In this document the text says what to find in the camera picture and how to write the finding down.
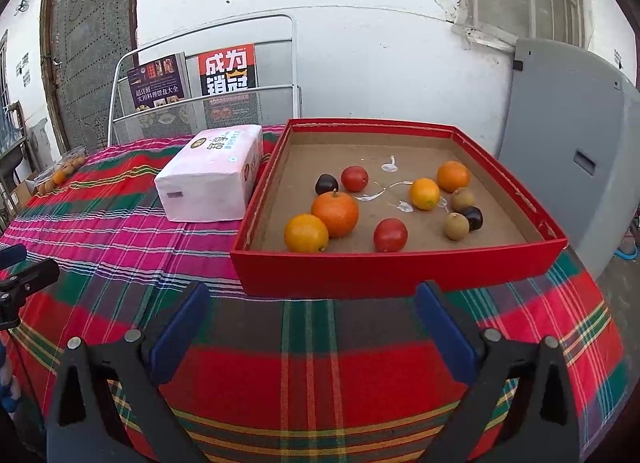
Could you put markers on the large orange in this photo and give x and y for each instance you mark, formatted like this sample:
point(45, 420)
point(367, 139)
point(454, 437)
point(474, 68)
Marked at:
point(335, 213)

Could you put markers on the red tomato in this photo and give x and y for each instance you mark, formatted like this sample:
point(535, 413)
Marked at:
point(354, 178)
point(390, 235)

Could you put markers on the clear plastic container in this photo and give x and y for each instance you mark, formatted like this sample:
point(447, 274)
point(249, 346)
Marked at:
point(77, 150)

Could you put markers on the red cardboard box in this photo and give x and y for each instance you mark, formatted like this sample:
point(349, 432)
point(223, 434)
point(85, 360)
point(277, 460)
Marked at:
point(400, 273)

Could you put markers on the pile of brown kiwis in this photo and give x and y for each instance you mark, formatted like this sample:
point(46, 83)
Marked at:
point(47, 186)

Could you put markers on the rusty metal machine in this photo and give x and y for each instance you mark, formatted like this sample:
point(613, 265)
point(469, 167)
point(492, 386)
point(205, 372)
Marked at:
point(10, 133)

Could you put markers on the dark cookbook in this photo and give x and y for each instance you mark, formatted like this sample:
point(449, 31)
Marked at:
point(157, 78)

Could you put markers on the plaid tablecloth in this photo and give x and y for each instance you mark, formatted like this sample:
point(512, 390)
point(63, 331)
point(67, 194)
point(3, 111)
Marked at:
point(300, 343)

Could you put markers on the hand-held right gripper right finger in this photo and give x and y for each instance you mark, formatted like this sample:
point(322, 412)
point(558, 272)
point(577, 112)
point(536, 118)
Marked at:
point(445, 333)

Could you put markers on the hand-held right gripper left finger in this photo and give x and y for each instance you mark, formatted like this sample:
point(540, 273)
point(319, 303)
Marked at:
point(180, 330)

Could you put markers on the small orange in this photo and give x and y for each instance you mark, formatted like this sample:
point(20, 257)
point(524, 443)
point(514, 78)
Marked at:
point(59, 176)
point(306, 233)
point(424, 193)
point(453, 176)

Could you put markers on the brown kiwi fruit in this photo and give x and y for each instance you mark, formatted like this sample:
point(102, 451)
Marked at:
point(456, 226)
point(463, 199)

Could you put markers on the studded metal door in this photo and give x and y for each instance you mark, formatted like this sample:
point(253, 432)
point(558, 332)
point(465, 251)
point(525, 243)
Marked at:
point(90, 43)

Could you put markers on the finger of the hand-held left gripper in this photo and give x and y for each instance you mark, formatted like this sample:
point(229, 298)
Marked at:
point(12, 255)
point(42, 273)

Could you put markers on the grey metal mesh rack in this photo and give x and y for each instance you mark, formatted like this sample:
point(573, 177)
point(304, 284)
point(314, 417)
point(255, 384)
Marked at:
point(275, 108)

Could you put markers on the person's left hand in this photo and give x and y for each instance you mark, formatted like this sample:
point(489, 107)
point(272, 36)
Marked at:
point(6, 378)

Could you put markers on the open cardboard box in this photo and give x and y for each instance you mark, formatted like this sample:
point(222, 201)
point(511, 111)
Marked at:
point(22, 190)

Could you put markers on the blue slipper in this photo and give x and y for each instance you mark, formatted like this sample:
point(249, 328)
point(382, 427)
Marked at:
point(627, 250)

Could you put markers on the red and black book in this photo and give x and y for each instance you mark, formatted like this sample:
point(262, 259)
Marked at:
point(227, 68)

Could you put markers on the dark purple plum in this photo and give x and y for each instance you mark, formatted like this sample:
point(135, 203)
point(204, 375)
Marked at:
point(326, 184)
point(475, 218)

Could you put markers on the pink tissue pack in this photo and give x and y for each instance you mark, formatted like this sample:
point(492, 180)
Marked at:
point(200, 183)

